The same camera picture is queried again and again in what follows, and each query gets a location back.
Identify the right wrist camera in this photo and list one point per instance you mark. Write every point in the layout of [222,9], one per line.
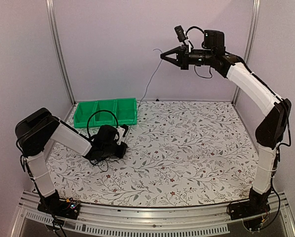
[180,33]

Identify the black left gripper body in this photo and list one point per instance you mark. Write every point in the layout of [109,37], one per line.
[108,150]

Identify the aluminium back left post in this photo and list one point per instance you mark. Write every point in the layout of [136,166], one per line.
[58,49]

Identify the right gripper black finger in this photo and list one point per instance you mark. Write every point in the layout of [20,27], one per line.
[171,60]
[167,54]

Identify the green bin middle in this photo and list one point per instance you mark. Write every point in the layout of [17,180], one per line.
[104,117]

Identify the green bin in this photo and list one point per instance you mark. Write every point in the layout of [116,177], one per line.
[104,117]
[126,111]
[83,111]

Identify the floral patterned table mat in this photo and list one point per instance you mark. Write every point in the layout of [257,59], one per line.
[179,154]

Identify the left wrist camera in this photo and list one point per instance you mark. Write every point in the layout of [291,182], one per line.
[121,133]

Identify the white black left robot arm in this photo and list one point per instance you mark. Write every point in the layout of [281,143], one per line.
[39,130]

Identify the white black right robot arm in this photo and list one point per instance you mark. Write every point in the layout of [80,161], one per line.
[271,124]

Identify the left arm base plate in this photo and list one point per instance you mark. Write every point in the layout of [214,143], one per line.
[60,207]

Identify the aluminium back right post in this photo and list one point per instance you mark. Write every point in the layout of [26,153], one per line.
[252,30]

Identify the aluminium post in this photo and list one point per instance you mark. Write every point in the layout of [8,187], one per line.
[252,30]
[58,49]

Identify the aluminium front frame rail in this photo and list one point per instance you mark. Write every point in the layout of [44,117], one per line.
[96,220]

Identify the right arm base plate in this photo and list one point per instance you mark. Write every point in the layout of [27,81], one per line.
[252,219]

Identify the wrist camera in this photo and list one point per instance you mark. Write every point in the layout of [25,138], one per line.
[121,133]
[180,33]

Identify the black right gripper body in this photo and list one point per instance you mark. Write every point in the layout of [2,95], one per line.
[185,61]

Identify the green bin right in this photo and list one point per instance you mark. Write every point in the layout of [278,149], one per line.
[126,111]

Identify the green bin left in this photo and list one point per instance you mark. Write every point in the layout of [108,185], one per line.
[83,111]

